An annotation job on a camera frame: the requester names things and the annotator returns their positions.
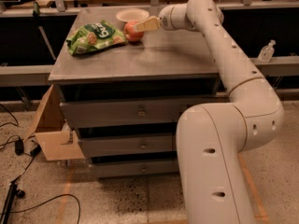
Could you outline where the clear sanitizer bottle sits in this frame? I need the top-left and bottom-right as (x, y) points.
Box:
(258, 39), (276, 63)

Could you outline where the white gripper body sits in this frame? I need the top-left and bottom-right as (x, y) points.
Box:
(159, 4), (191, 31)

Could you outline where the black power adapter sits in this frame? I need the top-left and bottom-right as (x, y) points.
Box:
(15, 139), (24, 156)

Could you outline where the white paper bowl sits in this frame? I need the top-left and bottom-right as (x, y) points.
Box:
(116, 8), (150, 22)

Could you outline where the grey drawer cabinet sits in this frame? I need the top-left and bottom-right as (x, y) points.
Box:
(48, 6), (228, 179)

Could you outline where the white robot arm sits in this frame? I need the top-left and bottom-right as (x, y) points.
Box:
(134, 0), (284, 224)

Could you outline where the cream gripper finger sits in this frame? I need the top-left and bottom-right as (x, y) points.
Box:
(133, 16), (160, 32)

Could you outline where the green chip bag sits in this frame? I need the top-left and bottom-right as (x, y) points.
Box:
(66, 20), (127, 55)

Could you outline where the cardboard box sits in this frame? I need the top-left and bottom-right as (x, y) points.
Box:
(24, 85), (84, 161)

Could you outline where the black floor cable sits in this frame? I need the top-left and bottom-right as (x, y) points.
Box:
(0, 193), (82, 224)

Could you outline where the red apple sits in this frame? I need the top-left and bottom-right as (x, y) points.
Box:
(123, 21), (144, 43)

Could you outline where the black tripod leg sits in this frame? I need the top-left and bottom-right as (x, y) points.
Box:
(0, 182), (25, 224)

